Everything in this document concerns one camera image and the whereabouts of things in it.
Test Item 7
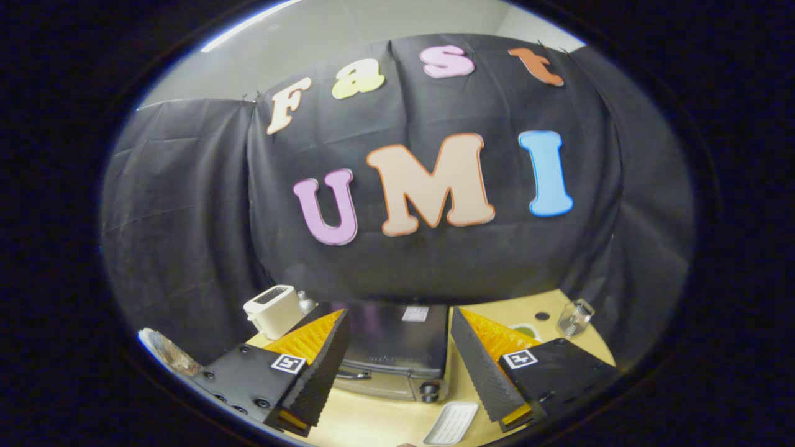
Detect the white pop-up toaster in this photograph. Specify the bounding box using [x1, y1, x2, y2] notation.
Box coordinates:
[243, 285, 305, 340]

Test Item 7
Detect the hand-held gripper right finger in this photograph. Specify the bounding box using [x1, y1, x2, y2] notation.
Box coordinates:
[450, 305, 620, 434]

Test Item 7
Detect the black backdrop cloth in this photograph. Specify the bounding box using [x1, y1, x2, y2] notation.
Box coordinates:
[99, 32, 695, 373]

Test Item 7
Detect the wire mesh holder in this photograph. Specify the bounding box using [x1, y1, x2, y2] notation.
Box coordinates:
[558, 299, 596, 338]

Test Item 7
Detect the black toaster oven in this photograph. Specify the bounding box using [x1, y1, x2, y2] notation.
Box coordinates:
[292, 302, 450, 404]

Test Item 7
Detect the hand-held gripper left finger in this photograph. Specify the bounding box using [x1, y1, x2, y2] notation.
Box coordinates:
[191, 309, 350, 438]

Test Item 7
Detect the patterned grey object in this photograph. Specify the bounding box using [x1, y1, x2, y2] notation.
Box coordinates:
[138, 328, 202, 375]

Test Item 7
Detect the white ribbed plastic tray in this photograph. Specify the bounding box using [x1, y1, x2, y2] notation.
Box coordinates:
[424, 401, 480, 446]

